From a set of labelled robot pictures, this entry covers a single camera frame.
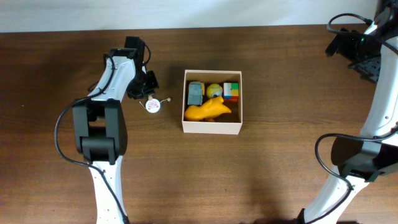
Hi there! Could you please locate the wooden pig rattle drum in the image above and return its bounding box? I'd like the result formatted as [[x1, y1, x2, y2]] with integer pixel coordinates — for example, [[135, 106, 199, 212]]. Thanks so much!
[[139, 95, 172, 114]]

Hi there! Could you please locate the yellow grey toy truck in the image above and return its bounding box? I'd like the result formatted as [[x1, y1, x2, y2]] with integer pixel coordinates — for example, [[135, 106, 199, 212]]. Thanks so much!
[[187, 82, 205, 106]]

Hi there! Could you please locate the orange rubber toy animal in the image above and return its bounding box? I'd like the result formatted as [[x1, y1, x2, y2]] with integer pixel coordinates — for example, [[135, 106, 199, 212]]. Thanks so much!
[[184, 96, 232, 121]]

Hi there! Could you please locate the yellow minion ball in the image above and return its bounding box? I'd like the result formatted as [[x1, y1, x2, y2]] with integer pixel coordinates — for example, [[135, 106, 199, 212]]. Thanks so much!
[[206, 83, 223, 99]]

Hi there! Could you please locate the colourful puzzle cube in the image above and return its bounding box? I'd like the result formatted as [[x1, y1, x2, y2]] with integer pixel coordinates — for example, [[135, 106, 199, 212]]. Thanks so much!
[[223, 82, 239, 103]]

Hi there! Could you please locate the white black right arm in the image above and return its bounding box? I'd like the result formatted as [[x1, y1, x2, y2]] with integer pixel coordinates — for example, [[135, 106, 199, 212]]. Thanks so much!
[[294, 0, 397, 223]]

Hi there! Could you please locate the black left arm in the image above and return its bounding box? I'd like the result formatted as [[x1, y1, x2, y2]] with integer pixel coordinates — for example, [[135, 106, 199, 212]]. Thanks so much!
[[72, 37, 159, 223]]

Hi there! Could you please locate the pink cardboard box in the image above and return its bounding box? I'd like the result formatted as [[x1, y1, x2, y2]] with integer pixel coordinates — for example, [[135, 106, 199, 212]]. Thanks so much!
[[181, 70, 243, 134]]

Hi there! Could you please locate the black right camera cable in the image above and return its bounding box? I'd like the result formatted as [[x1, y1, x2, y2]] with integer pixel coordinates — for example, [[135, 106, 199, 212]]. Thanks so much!
[[313, 12, 398, 224]]

